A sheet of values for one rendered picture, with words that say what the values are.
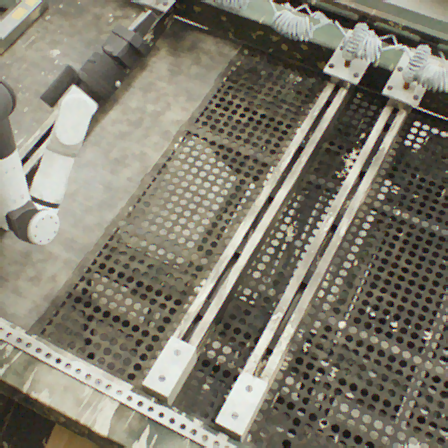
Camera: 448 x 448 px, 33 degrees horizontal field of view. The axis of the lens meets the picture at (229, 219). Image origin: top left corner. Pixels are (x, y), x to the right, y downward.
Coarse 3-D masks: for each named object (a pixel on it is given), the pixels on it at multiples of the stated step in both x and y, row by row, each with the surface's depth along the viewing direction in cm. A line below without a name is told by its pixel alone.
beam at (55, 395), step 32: (0, 320) 165; (0, 352) 160; (64, 352) 161; (0, 384) 160; (32, 384) 157; (64, 384) 157; (128, 384) 157; (64, 416) 154; (96, 416) 153; (128, 416) 153; (160, 416) 154
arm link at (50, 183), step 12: (48, 156) 157; (60, 156) 157; (48, 168) 157; (60, 168) 157; (36, 180) 158; (48, 180) 157; (60, 180) 158; (36, 192) 157; (48, 192) 157; (60, 192) 159; (36, 204) 157; (48, 204) 158
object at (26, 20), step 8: (24, 0) 226; (40, 0) 227; (16, 8) 224; (24, 8) 224; (32, 8) 224; (40, 8) 228; (8, 16) 222; (24, 16) 222; (32, 16) 225; (0, 24) 220; (8, 24) 220; (16, 24) 220; (24, 24) 223; (0, 32) 218; (8, 32) 218; (16, 32) 221; (8, 40) 219; (0, 48) 217
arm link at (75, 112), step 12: (72, 96) 152; (84, 96) 153; (60, 108) 153; (72, 108) 153; (84, 108) 153; (60, 120) 153; (72, 120) 153; (84, 120) 154; (60, 132) 153; (72, 132) 154; (84, 132) 155; (48, 144) 156; (60, 144) 154; (72, 144) 154; (72, 156) 158
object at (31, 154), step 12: (144, 0) 218; (156, 0) 218; (168, 0) 218; (144, 12) 220; (156, 12) 218; (168, 12) 223; (132, 24) 217; (156, 24) 219; (168, 24) 226; (156, 36) 222; (48, 120) 195; (36, 132) 193; (48, 132) 195; (24, 144) 190; (36, 144) 192; (24, 156) 189; (36, 156) 188; (24, 168) 186; (36, 168) 189
